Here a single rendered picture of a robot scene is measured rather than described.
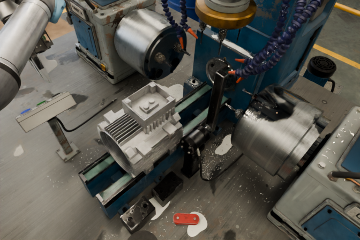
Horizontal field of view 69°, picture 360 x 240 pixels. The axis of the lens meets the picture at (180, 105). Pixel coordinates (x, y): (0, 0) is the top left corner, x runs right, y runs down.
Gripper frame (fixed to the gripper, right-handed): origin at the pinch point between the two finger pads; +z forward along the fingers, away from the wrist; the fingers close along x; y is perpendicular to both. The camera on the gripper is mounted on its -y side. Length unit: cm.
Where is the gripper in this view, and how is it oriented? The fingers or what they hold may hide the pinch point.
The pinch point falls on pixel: (46, 80)
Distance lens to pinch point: 94.5
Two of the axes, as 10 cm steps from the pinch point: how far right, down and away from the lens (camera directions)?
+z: 4.2, 8.6, 3.1
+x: -5.8, -0.1, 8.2
